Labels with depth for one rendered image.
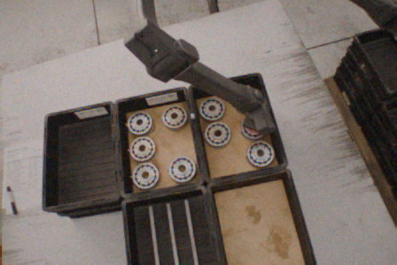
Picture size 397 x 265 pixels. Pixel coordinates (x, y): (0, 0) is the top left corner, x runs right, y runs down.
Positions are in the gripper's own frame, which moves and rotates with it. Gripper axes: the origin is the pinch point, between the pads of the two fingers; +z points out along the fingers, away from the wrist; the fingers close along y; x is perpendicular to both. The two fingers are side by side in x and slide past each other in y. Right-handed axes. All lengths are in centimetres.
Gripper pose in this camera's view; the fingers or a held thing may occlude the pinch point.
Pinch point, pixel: (253, 125)
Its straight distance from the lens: 125.3
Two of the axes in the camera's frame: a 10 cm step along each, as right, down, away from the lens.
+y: 4.7, -8.1, 3.4
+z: 0.8, 4.2, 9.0
